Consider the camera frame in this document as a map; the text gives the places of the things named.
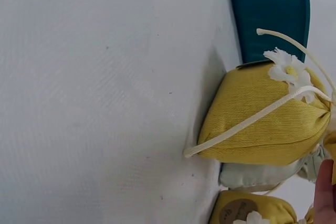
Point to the teal plastic container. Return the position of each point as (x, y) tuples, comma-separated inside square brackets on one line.
[(273, 11)]

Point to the yellow sachet bag round label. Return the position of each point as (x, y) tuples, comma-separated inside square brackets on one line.
[(262, 208)]

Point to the person's right hand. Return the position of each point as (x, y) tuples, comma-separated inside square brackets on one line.
[(326, 197)]

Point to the person's right fingers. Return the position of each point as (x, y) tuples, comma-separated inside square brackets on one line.
[(326, 197)]

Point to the yellow sachet bag with daisy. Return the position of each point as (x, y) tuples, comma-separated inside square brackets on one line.
[(262, 119)]

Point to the pale green sachet bag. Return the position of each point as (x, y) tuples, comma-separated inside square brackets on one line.
[(252, 178)]

